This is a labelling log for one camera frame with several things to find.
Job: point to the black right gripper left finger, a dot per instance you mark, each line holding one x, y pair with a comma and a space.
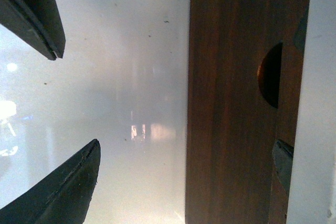
36, 22

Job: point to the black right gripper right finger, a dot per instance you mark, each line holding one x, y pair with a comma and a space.
63, 196

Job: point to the wooden drawer with front panel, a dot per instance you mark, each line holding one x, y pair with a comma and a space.
258, 80

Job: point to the dark wooden drawer cabinet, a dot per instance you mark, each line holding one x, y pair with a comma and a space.
202, 70

